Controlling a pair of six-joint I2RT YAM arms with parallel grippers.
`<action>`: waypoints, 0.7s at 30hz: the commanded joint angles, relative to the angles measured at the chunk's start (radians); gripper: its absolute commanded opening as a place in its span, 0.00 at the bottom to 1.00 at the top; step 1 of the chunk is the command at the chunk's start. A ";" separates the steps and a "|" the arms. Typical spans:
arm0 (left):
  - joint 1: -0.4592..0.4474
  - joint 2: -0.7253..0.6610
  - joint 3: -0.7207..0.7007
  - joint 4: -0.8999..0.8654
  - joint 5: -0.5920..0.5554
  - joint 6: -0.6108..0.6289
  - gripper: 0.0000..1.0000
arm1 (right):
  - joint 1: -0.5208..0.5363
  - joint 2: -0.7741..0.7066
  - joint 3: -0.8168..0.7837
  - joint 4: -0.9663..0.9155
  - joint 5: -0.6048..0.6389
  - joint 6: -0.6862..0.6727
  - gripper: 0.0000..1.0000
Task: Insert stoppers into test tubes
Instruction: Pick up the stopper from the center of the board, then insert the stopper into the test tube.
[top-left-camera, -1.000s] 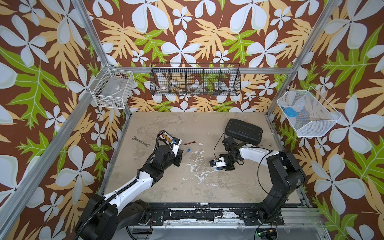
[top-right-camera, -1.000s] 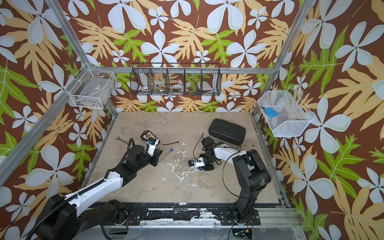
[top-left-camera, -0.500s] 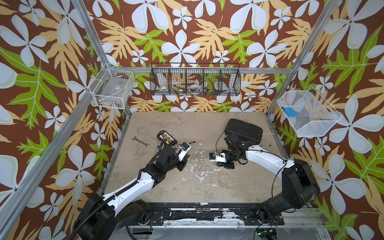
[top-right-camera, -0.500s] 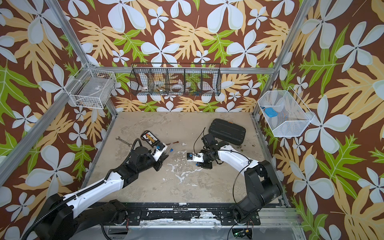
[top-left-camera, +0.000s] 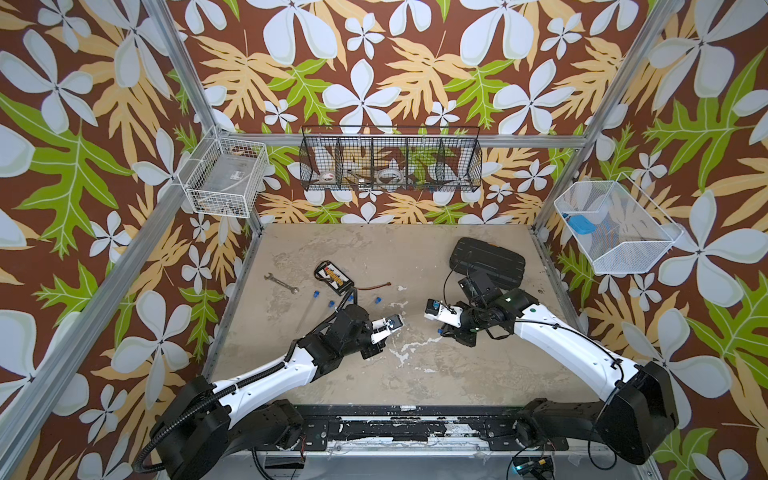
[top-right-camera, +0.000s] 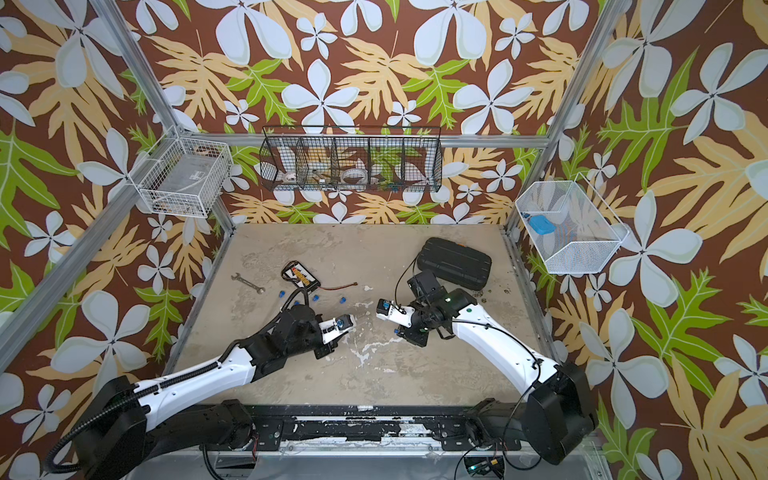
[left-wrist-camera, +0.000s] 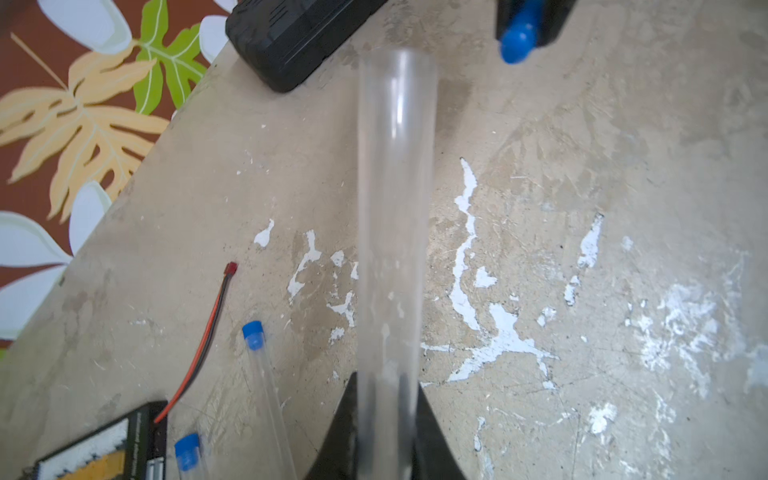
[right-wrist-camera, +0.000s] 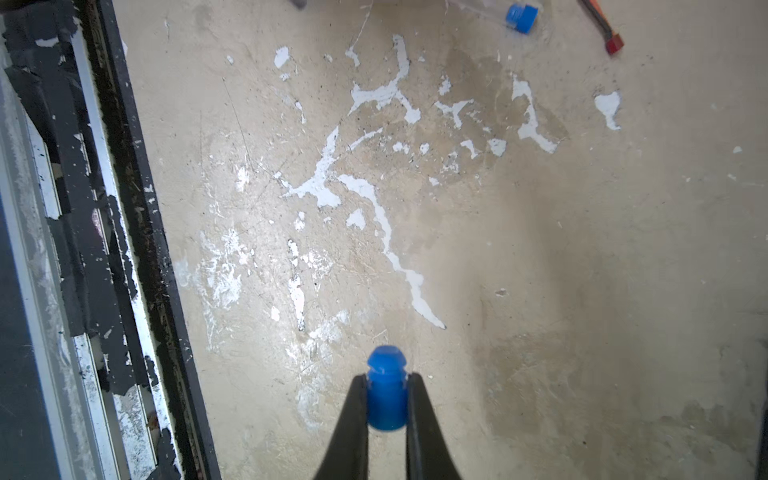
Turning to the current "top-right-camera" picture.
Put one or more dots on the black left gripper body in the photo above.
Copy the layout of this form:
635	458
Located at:
313	341

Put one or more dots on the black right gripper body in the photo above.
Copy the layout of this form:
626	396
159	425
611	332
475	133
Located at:
420	324

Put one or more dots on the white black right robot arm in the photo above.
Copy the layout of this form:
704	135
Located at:
555	411

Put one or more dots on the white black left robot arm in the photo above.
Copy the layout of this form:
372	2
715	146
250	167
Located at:
129	423

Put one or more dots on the black plastic case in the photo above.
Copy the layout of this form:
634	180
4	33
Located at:
455	263

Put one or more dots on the silver open-end wrench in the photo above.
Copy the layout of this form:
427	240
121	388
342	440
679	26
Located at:
238	278

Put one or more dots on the black battery charging board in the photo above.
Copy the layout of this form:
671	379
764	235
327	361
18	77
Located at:
297	274

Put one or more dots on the blue object in basket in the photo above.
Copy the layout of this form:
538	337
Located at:
541	225

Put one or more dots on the white mesh basket right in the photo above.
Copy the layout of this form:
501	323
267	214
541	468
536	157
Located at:
588	231

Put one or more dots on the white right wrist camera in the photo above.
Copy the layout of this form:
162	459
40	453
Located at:
389	311

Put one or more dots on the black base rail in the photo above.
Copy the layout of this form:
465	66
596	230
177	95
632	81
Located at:
274	428

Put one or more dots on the black wire basket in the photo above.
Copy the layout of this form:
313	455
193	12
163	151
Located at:
326	158

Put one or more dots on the white wire basket left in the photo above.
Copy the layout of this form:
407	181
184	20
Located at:
182	175

